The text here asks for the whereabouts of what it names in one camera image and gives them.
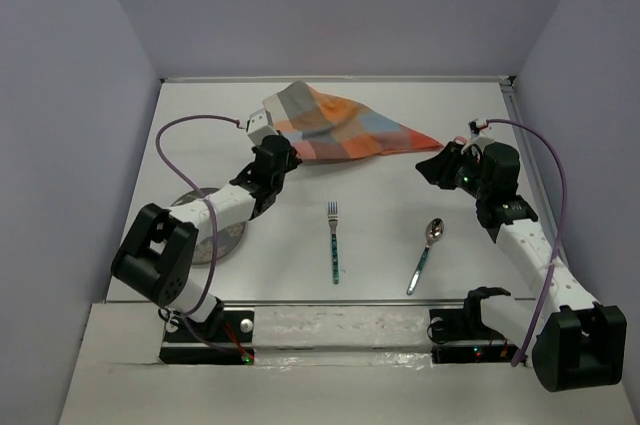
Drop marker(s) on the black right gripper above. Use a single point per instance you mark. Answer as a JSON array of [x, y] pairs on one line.
[[437, 168]]

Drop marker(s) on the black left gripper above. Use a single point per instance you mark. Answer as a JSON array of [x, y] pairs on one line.
[[291, 160]]

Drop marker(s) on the grey reindeer plate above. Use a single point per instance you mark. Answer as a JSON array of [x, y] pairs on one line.
[[228, 239]]

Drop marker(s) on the green handled spoon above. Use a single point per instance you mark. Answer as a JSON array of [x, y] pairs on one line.
[[433, 233]]

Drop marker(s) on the checked orange cloth placemat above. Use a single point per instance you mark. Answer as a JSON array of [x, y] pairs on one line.
[[323, 127]]

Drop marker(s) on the green handled fork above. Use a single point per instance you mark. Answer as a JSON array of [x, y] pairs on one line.
[[332, 217]]

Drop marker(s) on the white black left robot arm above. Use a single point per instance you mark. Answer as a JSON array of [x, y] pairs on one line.
[[156, 254]]

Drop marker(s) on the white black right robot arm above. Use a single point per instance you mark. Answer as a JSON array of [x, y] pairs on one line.
[[572, 340]]

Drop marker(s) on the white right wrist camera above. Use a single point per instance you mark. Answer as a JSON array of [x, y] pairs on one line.
[[480, 136]]

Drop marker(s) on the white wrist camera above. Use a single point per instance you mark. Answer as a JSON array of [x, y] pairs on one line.
[[480, 136], [260, 125]]

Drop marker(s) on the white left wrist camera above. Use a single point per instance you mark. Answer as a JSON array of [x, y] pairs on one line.
[[260, 125]]

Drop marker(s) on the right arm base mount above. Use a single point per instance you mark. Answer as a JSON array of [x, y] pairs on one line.
[[455, 341]]

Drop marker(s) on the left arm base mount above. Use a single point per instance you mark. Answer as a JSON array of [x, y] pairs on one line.
[[226, 344]]

